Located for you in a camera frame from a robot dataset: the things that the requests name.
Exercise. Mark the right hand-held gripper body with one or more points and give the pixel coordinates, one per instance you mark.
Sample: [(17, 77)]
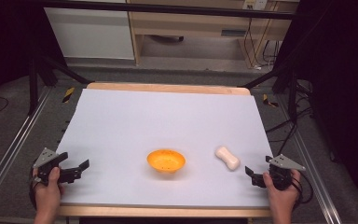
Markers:
[(284, 162)]

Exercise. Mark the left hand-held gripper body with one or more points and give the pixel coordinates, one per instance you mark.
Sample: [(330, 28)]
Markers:
[(46, 158)]

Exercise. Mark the person's right hand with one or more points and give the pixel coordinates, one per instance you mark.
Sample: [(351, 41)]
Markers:
[(281, 197)]

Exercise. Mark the person's left hand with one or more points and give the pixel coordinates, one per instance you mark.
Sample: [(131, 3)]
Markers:
[(47, 196)]

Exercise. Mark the white soap bar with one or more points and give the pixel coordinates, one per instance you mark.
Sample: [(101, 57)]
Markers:
[(227, 158)]

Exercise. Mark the black metal stand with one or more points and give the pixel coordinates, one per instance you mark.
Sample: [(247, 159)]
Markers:
[(292, 93), (33, 84)]

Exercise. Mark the white table sheet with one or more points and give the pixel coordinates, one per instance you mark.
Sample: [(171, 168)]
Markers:
[(155, 124)]

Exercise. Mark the orange plastic bowl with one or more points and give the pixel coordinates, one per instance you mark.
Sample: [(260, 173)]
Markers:
[(166, 160)]

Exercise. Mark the wooden table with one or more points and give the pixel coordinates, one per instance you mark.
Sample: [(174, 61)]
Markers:
[(167, 212)]

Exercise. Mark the black curtain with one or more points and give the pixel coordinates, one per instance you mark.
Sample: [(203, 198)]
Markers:
[(341, 77), (9, 43)]

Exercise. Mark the white cabinet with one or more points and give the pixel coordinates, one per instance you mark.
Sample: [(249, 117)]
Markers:
[(90, 34)]

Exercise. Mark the light wooden desk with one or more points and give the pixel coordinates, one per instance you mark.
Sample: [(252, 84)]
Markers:
[(192, 23)]

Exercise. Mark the white power strip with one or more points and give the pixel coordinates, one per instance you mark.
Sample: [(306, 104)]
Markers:
[(254, 3)]

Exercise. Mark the black overhead bar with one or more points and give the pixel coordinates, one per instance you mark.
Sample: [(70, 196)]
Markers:
[(167, 8)]

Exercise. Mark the aluminium floor rail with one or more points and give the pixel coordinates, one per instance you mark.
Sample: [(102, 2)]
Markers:
[(15, 140), (310, 168)]

